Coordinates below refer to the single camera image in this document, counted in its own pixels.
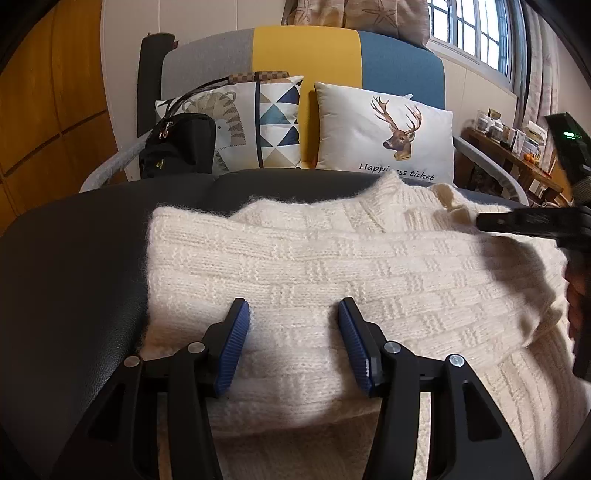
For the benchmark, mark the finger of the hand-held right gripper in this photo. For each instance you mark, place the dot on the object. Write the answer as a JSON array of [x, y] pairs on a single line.
[[517, 222]]

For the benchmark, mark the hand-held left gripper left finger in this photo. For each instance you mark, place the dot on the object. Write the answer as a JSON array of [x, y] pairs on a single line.
[[233, 350]]

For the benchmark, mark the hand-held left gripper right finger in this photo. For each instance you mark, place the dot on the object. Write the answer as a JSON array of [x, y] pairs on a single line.
[[353, 350]]

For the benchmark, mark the cream knit sweater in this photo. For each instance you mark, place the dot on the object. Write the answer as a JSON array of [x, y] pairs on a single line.
[[323, 258]]

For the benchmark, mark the person's right hand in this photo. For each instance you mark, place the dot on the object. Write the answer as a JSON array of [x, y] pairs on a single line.
[[577, 300]]

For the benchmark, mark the wooden side table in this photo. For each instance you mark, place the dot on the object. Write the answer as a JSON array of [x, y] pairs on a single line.
[[531, 173]]

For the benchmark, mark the barred window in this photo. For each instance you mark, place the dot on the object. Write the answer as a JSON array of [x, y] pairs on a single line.
[[466, 27]]

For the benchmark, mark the deer print pillow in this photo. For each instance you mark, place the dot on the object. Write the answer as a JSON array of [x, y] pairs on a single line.
[[346, 129]]

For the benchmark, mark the black handbag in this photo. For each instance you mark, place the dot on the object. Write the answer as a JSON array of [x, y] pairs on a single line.
[[184, 147]]

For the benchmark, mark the triangle pattern pillow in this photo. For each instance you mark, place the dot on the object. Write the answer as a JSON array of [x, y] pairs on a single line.
[[277, 120]]

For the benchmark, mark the grey yellow blue sofa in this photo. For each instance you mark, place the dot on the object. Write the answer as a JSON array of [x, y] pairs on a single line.
[[304, 50]]

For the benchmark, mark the brown checkered pouch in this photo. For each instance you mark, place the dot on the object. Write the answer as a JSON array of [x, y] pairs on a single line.
[[258, 75]]

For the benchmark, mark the wooden wardrobe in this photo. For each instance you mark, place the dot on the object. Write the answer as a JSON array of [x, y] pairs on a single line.
[[55, 115]]

